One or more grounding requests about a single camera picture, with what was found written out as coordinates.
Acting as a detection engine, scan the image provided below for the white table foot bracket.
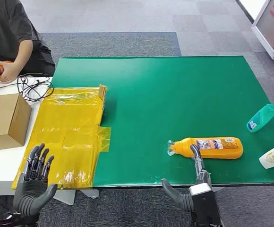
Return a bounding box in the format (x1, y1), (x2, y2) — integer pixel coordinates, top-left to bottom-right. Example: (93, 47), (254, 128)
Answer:
(53, 189), (100, 207)

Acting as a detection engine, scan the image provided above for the person's hand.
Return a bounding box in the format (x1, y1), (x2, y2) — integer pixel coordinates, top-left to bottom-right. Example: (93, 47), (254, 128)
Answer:
(0, 60), (20, 84)

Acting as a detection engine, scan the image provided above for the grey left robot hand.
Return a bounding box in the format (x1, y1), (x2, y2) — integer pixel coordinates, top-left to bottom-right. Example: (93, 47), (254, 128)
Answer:
(13, 143), (58, 218)

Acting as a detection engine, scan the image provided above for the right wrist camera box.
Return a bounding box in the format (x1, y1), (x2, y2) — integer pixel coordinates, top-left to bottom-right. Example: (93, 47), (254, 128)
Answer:
(189, 183), (223, 227)

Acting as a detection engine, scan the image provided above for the teal plastic bottle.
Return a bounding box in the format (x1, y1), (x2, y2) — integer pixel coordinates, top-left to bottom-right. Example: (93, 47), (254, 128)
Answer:
(246, 104), (274, 133)

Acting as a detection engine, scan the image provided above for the yellow plastic wrapped sheet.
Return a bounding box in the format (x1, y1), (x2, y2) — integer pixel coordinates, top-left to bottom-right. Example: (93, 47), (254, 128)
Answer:
(11, 84), (112, 191)

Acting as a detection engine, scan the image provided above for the orange bottle with clear cap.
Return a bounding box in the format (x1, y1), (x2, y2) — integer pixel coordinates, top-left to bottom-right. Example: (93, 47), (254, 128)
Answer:
(167, 137), (244, 160)

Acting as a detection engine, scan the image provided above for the white red display stand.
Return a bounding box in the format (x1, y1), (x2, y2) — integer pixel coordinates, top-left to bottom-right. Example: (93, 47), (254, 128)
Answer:
(251, 0), (274, 61)

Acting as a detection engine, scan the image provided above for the black tangled cable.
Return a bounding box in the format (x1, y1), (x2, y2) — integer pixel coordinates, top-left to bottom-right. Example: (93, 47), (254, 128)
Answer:
(0, 72), (55, 103)

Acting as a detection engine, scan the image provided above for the green table mat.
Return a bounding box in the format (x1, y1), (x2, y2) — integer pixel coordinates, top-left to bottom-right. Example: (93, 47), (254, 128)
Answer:
(51, 55), (274, 188)

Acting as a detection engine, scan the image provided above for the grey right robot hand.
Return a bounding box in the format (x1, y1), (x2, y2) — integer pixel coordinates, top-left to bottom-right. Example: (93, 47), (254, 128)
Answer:
(162, 143), (212, 213)

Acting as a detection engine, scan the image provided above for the brown cardboard box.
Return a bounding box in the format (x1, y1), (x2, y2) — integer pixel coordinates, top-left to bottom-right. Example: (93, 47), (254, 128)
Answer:
(0, 93), (33, 153)

